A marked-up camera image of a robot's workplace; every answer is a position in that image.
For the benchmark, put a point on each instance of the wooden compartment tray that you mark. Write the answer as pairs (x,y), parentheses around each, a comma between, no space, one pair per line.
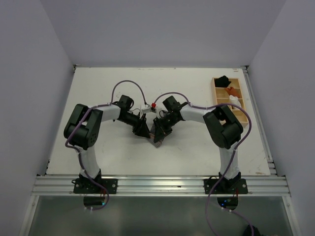
(220,96)

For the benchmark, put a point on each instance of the black object bottom edge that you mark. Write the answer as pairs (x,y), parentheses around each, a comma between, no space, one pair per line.
(251,231)

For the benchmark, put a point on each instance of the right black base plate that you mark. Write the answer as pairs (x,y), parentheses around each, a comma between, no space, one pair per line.
(225,186)

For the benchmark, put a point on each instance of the orange rolled cloth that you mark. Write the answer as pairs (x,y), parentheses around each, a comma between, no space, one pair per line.
(232,91)

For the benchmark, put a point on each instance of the white rolled cloth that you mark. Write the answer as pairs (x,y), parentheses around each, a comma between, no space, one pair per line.
(235,101)

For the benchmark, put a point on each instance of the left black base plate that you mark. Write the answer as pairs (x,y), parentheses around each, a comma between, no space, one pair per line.
(85,186)

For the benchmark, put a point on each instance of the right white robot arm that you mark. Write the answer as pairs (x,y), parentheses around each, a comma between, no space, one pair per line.
(224,128)

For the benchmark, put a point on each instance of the black rolled cloth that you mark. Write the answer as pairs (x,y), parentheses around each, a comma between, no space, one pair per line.
(222,82)

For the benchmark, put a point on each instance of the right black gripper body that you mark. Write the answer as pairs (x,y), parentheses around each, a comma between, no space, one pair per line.
(167,122)

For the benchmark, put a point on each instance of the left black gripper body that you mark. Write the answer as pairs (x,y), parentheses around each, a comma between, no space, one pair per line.
(133,119)

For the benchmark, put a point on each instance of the grey striped underwear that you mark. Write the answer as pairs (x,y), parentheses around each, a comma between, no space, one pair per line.
(151,139)

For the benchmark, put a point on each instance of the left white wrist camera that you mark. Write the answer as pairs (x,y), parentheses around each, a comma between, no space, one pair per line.
(145,108)

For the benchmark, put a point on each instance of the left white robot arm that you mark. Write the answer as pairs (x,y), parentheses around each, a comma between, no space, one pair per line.
(81,133)

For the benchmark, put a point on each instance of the aluminium rail frame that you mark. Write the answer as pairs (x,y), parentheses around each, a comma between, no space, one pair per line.
(165,186)

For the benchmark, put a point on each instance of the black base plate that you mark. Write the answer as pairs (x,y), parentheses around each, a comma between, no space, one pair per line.
(225,186)
(85,186)

